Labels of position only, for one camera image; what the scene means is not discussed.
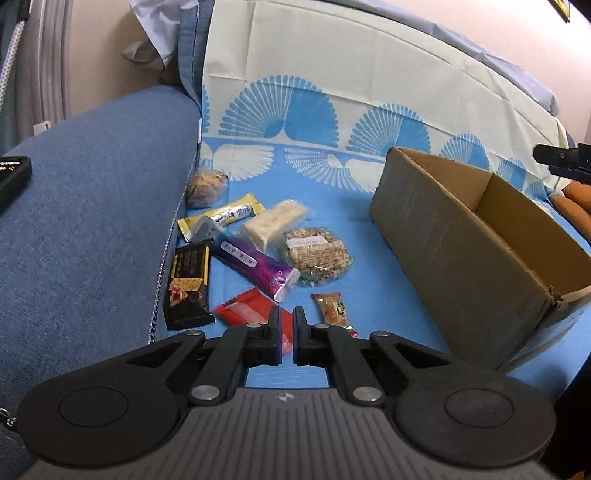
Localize silver purple stick packet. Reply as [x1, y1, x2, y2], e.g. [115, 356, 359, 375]
[193, 217, 302, 303]

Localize blue denim pillow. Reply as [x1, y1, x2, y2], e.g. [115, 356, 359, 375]
[177, 0, 218, 109]

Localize blue white fan print sheet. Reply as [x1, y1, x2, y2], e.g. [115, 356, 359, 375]
[150, 0, 591, 395]

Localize red snack packet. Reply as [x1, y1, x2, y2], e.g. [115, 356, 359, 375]
[212, 286, 294, 354]

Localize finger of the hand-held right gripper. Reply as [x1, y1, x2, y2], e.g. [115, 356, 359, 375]
[533, 143, 591, 169]
[549, 165, 591, 185]

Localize yellow chocolate bar wrapper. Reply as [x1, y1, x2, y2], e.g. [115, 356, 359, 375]
[178, 194, 264, 243]

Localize light blue bedsheet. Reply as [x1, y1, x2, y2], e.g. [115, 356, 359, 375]
[388, 0, 560, 117]

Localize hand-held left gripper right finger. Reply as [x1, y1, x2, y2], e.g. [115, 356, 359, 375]
[293, 305, 451, 405]

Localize white cloth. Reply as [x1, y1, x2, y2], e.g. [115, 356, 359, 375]
[128, 0, 206, 49]

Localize white braided cord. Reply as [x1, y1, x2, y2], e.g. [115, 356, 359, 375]
[0, 7, 25, 118]

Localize pale puffed rice bar packet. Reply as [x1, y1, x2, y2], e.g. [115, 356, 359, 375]
[242, 199, 309, 252]

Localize clear packet of brown cookies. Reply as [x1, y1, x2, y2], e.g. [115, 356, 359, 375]
[185, 168, 229, 209]

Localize small orange snack packet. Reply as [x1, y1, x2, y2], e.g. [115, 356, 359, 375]
[311, 292, 360, 339]

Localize grey cloth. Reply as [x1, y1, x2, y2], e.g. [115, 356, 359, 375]
[121, 39, 168, 75]

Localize round oat cake packet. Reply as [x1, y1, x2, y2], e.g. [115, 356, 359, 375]
[277, 226, 356, 287]

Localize brown cardboard box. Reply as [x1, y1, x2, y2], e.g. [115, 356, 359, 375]
[368, 147, 591, 372]

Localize orange rounded object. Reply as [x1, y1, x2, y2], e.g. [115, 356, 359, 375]
[551, 180, 591, 217]

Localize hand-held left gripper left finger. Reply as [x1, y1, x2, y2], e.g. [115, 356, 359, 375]
[124, 305, 283, 406]

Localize black chocolate bar packet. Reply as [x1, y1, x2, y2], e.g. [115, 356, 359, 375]
[164, 244, 216, 330]

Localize black flat device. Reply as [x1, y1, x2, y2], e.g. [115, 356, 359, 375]
[0, 156, 33, 210]

